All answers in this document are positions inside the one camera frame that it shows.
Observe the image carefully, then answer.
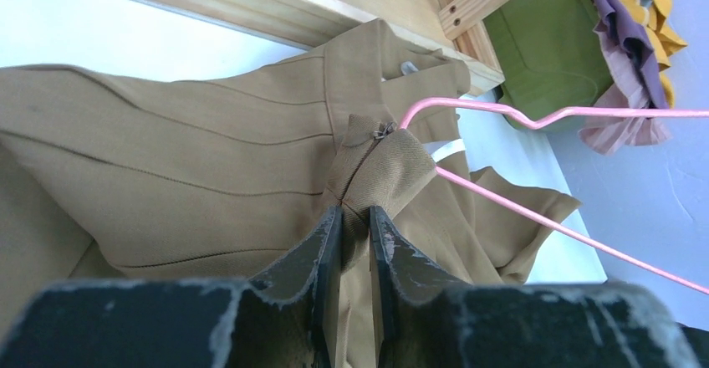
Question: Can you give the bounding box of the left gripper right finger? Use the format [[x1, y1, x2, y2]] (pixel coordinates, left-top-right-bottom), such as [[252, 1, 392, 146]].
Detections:
[[370, 206, 701, 367]]

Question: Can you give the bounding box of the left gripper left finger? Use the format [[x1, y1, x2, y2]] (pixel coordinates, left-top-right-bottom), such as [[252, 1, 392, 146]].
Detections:
[[1, 207, 343, 367]]

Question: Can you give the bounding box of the tan pleated skirt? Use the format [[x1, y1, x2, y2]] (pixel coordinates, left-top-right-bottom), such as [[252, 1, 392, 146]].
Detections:
[[1, 20, 550, 367]]

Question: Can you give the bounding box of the pink wire hanger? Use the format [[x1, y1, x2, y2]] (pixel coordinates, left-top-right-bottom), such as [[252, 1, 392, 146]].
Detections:
[[399, 97, 708, 294]]

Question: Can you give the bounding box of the light pink ruffled garment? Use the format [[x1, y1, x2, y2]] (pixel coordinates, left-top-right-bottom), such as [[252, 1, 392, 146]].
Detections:
[[579, 32, 671, 155]]

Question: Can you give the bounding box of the green plastic bin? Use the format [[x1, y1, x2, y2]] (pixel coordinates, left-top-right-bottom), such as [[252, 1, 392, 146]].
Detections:
[[484, 0, 613, 120]]

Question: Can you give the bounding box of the purple garment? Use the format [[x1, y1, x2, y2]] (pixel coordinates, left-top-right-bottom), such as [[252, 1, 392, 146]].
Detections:
[[593, 0, 670, 109]]

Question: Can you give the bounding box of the yellow garment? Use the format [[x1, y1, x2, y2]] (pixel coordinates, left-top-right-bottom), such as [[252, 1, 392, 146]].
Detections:
[[620, 0, 687, 109]]

